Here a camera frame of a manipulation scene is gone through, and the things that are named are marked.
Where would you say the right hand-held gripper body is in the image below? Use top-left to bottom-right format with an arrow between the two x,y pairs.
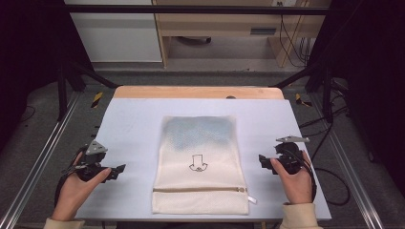
274,135 -> 310,176

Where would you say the pale blue table mat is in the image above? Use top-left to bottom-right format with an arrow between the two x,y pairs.
75,97 -> 332,222

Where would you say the thin black floor cable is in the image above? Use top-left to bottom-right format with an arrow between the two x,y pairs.
19,104 -> 37,124

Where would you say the yellow black tape marker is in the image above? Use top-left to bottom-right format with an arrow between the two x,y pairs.
293,93 -> 313,108
91,91 -> 104,110

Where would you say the aluminium floor rail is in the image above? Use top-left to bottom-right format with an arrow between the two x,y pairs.
0,91 -> 81,229
309,93 -> 386,229

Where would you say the person's right hand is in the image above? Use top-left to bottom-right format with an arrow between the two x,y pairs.
270,150 -> 315,205

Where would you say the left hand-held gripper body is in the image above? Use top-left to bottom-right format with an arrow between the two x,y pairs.
75,140 -> 117,183

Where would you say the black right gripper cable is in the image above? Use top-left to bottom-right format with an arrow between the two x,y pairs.
286,148 -> 352,207

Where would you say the light wooden desk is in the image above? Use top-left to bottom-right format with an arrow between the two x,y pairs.
152,0 -> 332,69

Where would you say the white mesh laundry bag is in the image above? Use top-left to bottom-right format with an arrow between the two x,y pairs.
151,114 -> 258,216

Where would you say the person's left hand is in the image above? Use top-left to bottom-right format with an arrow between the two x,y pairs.
51,152 -> 113,222

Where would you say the wooden table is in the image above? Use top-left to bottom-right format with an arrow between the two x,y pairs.
113,85 -> 286,100

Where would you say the black metal stand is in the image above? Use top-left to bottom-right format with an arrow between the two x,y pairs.
56,59 -> 121,122
269,62 -> 336,124

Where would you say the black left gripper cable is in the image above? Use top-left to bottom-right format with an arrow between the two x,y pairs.
53,149 -> 86,208

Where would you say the white cabinet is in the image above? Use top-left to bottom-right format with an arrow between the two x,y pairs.
64,0 -> 163,64

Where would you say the black horizontal frame bar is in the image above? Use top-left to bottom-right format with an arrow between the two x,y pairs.
63,4 -> 330,16

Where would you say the dark curtain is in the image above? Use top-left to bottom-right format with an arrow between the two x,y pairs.
0,0 -> 96,154
307,0 -> 405,198

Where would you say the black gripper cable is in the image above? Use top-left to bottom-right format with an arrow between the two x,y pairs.
286,148 -> 352,207
53,149 -> 86,208

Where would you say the bundle of black cables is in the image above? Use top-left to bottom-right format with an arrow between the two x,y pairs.
277,1 -> 313,69

